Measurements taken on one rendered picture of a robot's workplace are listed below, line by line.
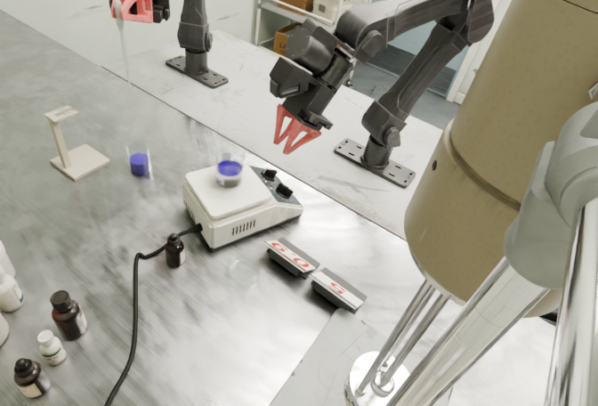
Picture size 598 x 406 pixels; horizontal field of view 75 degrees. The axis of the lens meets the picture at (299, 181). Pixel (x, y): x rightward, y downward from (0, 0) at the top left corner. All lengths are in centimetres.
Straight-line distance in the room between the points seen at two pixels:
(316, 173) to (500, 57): 74
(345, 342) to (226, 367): 18
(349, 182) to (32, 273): 62
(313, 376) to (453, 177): 45
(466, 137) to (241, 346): 50
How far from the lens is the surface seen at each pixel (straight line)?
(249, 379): 61
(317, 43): 67
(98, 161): 91
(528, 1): 19
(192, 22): 115
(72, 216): 82
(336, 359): 63
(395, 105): 87
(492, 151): 20
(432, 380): 18
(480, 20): 87
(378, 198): 89
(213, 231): 68
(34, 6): 210
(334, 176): 91
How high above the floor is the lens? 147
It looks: 41 degrees down
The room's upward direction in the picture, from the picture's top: 11 degrees clockwise
